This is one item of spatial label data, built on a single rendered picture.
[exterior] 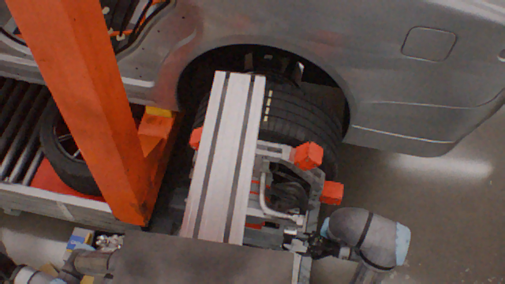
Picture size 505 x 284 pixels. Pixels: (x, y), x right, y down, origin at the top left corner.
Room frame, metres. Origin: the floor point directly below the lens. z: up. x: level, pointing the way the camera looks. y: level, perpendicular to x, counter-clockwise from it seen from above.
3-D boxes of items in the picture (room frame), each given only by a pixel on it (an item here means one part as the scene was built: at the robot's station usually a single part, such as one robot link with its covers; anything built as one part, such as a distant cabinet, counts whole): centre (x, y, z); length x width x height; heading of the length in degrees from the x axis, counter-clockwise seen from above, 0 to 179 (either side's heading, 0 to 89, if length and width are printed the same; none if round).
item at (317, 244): (0.69, -0.30, 0.86); 0.12 x 0.08 x 0.09; 83
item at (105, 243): (0.72, 0.60, 0.51); 0.20 x 0.14 x 0.13; 88
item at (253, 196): (0.89, -0.02, 0.85); 0.21 x 0.14 x 0.14; 173
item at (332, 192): (0.93, -0.34, 0.85); 0.09 x 0.08 x 0.07; 83
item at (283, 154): (0.96, -0.03, 0.85); 0.54 x 0.07 x 0.54; 83
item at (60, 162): (1.41, 0.83, 0.39); 0.66 x 0.66 x 0.24
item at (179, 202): (1.18, 0.30, 0.26); 0.42 x 0.18 x 0.35; 173
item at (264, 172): (0.83, -0.11, 1.03); 0.19 x 0.18 x 0.11; 173
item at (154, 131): (1.26, 0.49, 0.69); 0.52 x 0.17 x 0.35; 173
